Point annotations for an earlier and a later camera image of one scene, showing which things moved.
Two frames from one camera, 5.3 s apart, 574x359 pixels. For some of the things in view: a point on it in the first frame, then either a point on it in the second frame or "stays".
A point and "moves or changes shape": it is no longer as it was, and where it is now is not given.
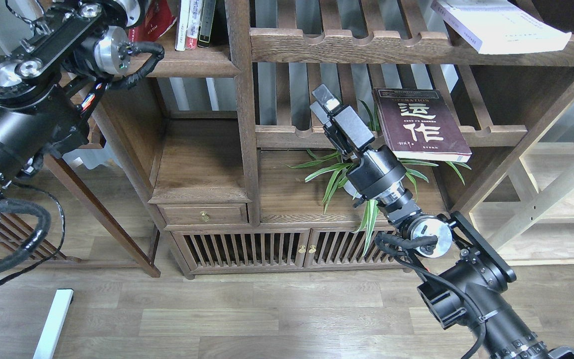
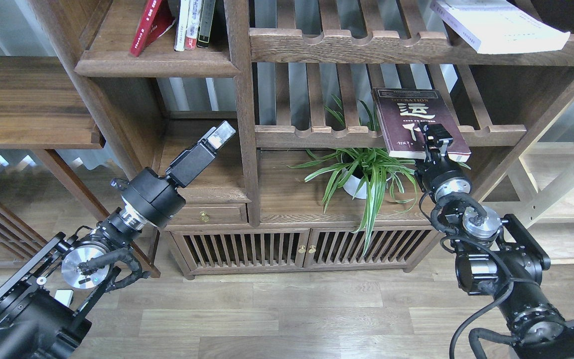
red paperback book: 158,18 moves or changes shape
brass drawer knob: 205,216 stays
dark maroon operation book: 420,125 stays
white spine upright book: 182,25 stays
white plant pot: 351,190 stays
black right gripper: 373,170 → 438,176
